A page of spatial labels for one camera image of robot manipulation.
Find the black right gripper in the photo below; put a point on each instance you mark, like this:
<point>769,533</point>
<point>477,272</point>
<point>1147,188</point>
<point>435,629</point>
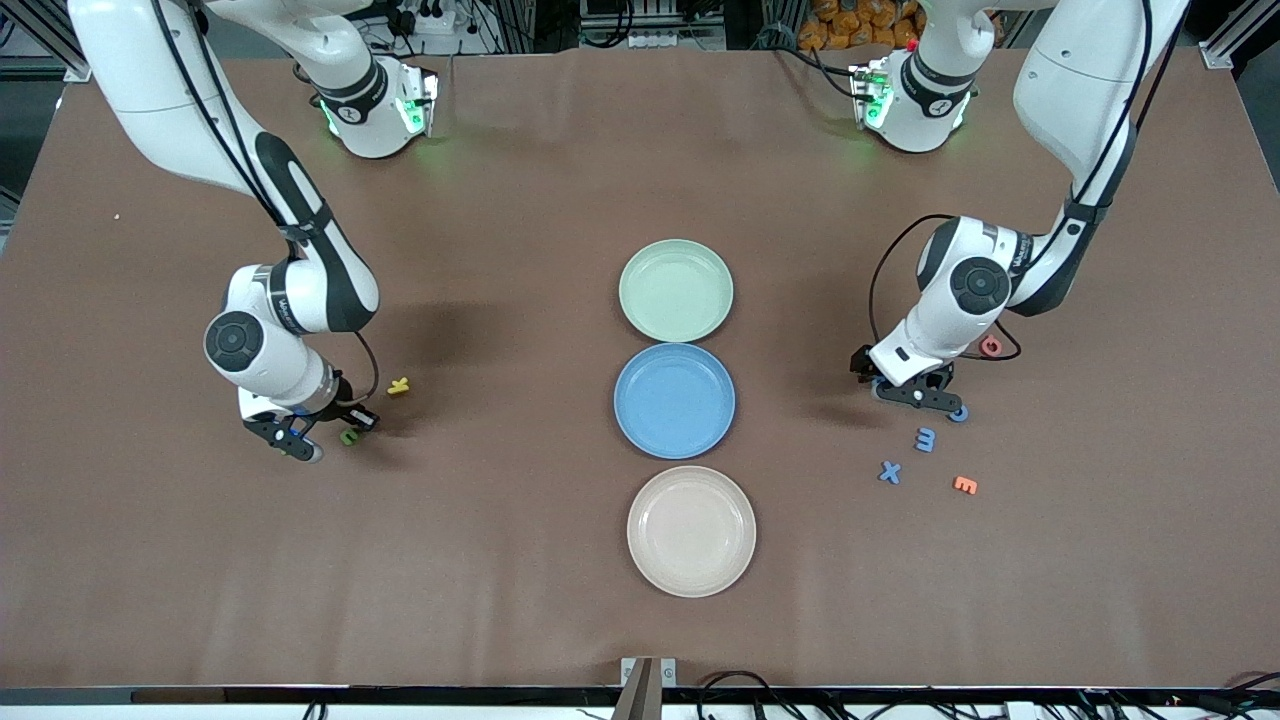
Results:
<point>349,407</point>

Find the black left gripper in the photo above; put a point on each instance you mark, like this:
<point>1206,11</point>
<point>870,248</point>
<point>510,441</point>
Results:
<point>861,364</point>

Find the blue letter m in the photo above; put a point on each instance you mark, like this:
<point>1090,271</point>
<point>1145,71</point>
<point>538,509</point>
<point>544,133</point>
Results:
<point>925,439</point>

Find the blue letter X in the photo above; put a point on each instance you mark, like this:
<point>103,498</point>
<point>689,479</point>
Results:
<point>889,472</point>

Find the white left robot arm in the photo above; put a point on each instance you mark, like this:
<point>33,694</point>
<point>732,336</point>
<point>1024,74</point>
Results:
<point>1080,80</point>

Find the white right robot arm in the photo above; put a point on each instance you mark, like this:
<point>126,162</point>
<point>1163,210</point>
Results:
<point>130,70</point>

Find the yellow letter K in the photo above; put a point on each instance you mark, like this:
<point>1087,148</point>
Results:
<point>398,385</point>

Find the red letter G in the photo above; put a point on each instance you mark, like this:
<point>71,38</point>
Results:
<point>991,347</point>

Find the orange letter E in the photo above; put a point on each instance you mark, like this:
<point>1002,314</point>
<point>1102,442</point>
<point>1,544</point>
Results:
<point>965,485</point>

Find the blue plate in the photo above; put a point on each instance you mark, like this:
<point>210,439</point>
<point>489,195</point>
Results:
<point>674,401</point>

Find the light green plate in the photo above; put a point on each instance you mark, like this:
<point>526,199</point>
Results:
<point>676,291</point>

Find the beige plate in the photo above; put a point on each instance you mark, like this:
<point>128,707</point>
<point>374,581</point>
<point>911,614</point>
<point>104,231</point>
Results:
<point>691,531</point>

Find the orange bag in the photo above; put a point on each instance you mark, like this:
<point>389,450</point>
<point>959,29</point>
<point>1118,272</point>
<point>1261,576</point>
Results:
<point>850,25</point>

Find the long white power strip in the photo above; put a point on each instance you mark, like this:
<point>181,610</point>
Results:
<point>675,40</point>

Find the white power strip with plugs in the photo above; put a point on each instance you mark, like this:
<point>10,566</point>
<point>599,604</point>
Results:
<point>425,20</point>

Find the black table edge rail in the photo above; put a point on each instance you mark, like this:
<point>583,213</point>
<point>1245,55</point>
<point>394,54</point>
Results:
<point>300,695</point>

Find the grey metal bracket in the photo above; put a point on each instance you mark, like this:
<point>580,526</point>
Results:
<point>648,685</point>

